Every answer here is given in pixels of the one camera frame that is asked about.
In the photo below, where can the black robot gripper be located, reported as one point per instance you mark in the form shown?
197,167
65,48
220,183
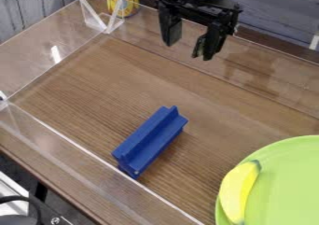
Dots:
218,12

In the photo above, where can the blue plastic block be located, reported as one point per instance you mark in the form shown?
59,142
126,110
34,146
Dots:
149,141

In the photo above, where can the yellow object on plate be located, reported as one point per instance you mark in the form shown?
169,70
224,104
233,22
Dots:
236,189

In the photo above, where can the green plate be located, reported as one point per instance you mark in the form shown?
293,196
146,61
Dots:
285,197

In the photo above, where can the yellow printed can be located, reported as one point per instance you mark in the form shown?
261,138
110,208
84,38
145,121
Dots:
122,0

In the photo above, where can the black device bottom left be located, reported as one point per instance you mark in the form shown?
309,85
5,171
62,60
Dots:
58,213

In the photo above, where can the clear acrylic enclosure walls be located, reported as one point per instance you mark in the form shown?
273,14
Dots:
84,86

